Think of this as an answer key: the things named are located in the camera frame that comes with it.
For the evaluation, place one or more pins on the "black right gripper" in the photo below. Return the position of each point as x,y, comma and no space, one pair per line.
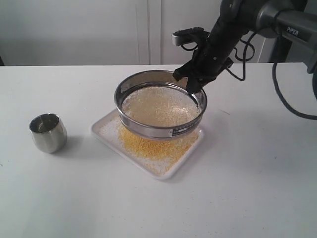
206,64

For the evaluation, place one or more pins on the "round stainless steel sieve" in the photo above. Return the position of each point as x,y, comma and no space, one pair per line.
161,79

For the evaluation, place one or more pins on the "stainless steel cup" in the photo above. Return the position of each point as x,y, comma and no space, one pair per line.
48,132

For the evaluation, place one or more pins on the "yellow and white grain mix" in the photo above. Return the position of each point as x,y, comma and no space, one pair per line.
160,106

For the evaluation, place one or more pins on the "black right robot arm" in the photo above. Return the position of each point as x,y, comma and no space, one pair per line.
268,18

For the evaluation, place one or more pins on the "yellow millet grains on tray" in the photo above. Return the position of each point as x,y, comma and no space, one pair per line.
157,156

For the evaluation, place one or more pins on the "white square plastic tray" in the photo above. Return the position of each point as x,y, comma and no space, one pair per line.
173,170

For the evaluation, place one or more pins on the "white cabinet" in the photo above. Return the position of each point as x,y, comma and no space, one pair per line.
99,32

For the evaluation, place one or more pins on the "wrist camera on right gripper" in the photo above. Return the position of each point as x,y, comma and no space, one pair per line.
188,36

